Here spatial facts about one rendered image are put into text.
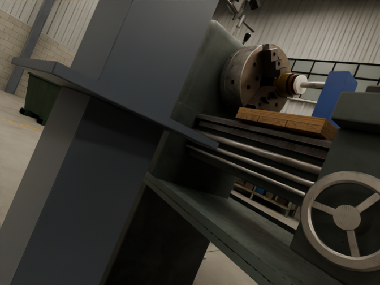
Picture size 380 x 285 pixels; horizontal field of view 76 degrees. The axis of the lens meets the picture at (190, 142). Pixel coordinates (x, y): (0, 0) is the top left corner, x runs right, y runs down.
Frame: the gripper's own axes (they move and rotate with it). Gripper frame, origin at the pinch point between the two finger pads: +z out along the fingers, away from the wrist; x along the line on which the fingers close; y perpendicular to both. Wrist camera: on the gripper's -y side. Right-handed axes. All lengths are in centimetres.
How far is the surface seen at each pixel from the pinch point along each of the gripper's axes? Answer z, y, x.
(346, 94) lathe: 43, 18, 71
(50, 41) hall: -94, 46, -994
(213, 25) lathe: 13.6, 13.2, 6.7
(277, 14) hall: -509, -542, -561
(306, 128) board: 48, 6, 59
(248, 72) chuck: 28.5, 0.2, 23.5
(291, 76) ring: 25.0, -9.3, 35.5
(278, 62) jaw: 20.6, -6.7, 29.4
